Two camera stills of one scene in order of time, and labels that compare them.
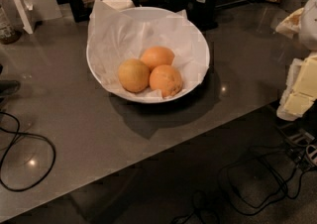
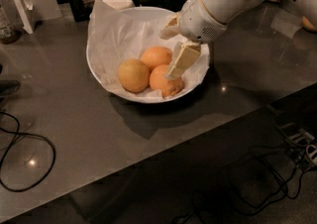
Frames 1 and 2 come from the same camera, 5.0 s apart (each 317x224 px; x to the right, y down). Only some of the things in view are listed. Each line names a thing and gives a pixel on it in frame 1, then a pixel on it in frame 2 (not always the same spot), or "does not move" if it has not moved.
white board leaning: x=23 y=6 does not move
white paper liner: x=115 y=36 does not move
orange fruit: x=166 y=78 does not move
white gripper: x=309 y=23 to x=199 y=22
